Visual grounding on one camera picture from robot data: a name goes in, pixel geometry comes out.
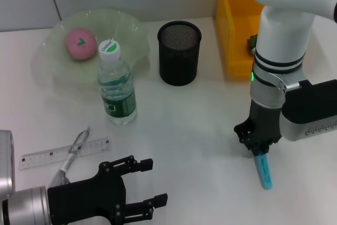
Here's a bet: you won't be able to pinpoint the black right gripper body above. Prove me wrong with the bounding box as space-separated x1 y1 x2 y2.
234 99 283 147

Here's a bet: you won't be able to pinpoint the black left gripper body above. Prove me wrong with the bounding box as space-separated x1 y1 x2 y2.
47 161 127 225

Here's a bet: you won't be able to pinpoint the blue scissors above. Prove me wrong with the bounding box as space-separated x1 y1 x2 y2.
252 153 273 191

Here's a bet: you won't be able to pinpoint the clear plastic ruler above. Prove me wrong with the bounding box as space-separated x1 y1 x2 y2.
18 137 112 171

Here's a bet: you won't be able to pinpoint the clear green-label water bottle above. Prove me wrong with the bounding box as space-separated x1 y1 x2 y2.
97 39 138 126

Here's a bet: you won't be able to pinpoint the green plastic wrapper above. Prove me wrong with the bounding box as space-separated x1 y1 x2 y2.
246 34 259 56

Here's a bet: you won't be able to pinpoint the pink peach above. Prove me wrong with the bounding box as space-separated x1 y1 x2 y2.
65 27 97 62

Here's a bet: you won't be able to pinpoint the grey ballpoint pen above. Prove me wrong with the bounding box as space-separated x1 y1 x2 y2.
49 126 92 187

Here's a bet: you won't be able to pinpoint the black mesh pen holder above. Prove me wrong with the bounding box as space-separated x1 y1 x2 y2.
157 21 202 86

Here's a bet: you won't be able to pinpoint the green glass fruit plate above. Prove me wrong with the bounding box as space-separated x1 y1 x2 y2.
42 8 151 89

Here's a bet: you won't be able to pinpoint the yellow plastic bin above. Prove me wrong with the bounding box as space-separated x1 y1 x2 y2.
216 0 264 79

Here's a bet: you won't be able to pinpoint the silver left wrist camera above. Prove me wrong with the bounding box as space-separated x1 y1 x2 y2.
0 129 15 200

